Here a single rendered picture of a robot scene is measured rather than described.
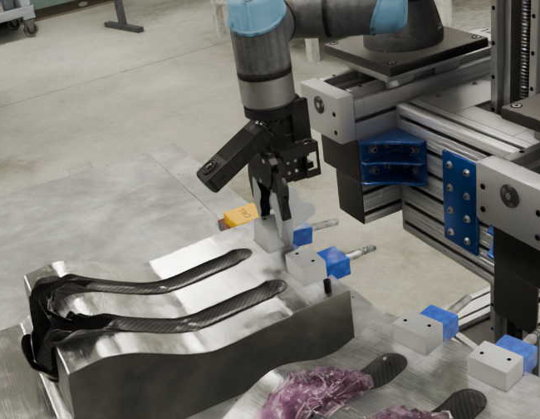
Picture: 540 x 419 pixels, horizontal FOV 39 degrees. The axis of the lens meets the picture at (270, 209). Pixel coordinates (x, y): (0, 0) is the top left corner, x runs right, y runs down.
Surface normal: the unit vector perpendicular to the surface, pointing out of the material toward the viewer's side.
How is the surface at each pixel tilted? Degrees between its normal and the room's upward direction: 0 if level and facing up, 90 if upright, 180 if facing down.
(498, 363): 0
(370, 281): 0
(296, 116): 90
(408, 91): 90
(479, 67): 90
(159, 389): 90
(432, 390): 0
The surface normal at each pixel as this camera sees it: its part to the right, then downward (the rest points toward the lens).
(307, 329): 0.45, 0.36
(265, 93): -0.02, 0.47
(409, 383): -0.13, -0.88
